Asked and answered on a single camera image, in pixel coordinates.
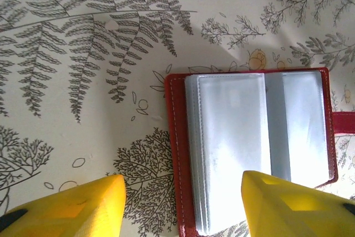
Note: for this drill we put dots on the red leather card holder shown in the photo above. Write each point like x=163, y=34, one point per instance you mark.
x=177, y=137

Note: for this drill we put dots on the floral patterned table cover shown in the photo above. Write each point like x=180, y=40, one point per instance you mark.
x=83, y=81

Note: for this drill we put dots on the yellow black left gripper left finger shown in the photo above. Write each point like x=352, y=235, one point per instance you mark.
x=69, y=214

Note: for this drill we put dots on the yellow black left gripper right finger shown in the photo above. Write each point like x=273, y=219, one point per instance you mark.
x=291, y=212

